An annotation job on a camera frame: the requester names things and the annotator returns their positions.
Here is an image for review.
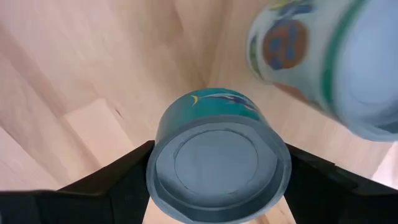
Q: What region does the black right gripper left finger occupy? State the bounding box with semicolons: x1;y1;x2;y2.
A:
0;139;156;224

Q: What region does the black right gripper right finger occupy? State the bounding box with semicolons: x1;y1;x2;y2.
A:
284;143;398;224

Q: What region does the teal box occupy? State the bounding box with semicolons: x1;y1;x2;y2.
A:
145;87;293;224

